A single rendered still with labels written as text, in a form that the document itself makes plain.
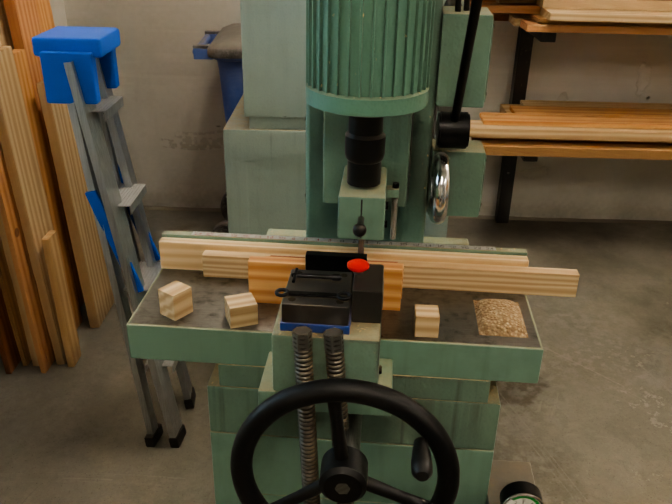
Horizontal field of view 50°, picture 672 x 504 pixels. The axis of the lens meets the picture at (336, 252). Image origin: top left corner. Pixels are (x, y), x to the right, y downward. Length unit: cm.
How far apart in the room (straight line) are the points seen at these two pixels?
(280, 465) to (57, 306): 147
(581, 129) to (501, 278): 206
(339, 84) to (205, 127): 264
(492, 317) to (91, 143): 111
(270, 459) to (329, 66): 61
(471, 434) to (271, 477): 33
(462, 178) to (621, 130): 202
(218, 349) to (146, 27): 262
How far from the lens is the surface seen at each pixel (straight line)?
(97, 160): 185
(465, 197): 128
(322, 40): 99
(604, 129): 323
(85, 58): 180
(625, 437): 243
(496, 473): 127
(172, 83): 358
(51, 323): 259
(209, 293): 115
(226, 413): 115
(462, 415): 112
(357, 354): 94
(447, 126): 120
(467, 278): 117
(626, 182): 386
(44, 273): 252
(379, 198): 106
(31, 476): 227
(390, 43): 97
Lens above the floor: 147
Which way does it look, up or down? 26 degrees down
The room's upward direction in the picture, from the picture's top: 1 degrees clockwise
